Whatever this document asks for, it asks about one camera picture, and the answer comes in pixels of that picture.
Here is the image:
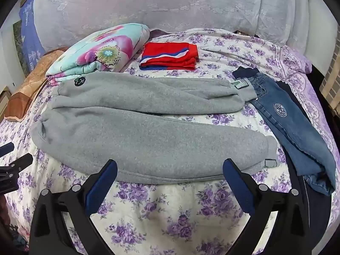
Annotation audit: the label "landscape wall picture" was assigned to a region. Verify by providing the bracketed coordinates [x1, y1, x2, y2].
[13, 20, 30, 70]

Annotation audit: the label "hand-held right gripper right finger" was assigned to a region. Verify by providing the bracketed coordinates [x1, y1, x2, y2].
[222, 158, 312, 255]

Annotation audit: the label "grey sweatpants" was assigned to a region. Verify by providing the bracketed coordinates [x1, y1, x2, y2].
[30, 72, 279, 185]

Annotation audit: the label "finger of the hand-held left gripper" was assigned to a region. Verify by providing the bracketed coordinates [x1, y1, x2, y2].
[0, 142, 15, 158]
[0, 154, 34, 178]

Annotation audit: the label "floral folded blanket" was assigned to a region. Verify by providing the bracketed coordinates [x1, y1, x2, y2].
[45, 23, 150, 87]

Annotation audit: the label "blue denim jeans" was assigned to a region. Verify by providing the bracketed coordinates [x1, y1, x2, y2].
[232, 66, 336, 196]

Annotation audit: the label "orange patterned pillow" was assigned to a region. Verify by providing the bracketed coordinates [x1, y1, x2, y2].
[4, 47, 68, 123]

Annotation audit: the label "red striped folded pants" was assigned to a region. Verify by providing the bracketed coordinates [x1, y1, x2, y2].
[139, 42, 199, 71]

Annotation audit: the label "blue wall poster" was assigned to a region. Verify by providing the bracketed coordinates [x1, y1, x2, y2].
[19, 0, 48, 72]

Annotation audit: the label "brick patterned panel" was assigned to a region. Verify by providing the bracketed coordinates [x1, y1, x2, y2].
[319, 56, 340, 108]

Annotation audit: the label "purple floral bed sheet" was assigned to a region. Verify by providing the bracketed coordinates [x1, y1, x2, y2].
[0, 28, 336, 255]

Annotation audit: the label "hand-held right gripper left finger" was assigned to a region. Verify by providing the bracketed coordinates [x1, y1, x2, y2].
[28, 159, 119, 255]

